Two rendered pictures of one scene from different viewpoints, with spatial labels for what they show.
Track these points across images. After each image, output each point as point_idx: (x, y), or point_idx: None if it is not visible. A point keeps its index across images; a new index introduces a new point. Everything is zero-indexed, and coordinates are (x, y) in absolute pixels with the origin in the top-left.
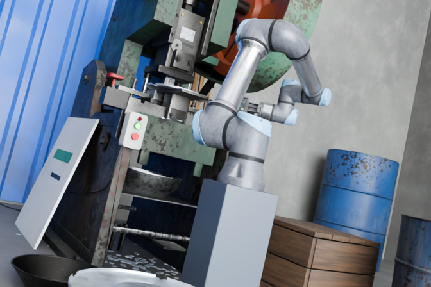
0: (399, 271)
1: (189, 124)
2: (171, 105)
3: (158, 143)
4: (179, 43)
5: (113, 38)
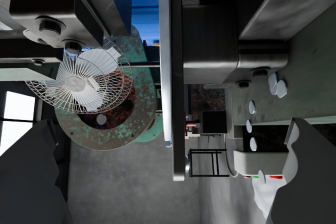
0: None
1: (297, 22)
2: (214, 83)
3: (313, 123)
4: (29, 34)
5: None
